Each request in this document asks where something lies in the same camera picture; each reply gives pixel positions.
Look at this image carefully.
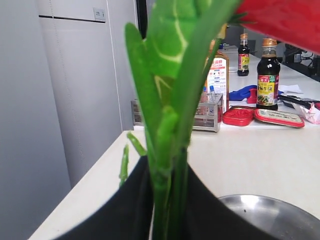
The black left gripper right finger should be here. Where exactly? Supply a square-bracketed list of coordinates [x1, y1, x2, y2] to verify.
[184, 167, 273, 240]

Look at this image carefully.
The small far soy sauce bottle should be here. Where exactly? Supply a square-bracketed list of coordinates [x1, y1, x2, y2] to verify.
[237, 33, 250, 77]

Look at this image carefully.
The amber oil bottle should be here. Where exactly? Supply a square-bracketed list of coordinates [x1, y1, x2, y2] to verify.
[201, 50, 230, 117]

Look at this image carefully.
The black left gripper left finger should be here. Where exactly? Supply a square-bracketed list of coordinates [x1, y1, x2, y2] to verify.
[57, 156, 153, 240]

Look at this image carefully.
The white pink crumpled wrapper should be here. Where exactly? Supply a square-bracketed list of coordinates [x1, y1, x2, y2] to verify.
[292, 101, 320, 125]

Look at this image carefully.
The clear acrylic rack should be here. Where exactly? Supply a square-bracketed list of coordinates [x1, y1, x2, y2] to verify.
[130, 93, 223, 133]

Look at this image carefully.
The round stainless steel plate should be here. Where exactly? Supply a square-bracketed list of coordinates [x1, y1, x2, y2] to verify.
[219, 194, 320, 240]

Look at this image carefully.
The red artificial flower with leaves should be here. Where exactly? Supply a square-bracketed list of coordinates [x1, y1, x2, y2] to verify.
[125, 0, 320, 240]

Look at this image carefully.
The blue cloth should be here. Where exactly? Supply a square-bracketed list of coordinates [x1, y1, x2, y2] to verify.
[229, 84, 257, 101]

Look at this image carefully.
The dark soy sauce bottle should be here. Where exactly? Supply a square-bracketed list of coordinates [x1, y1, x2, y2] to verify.
[256, 38, 281, 111]

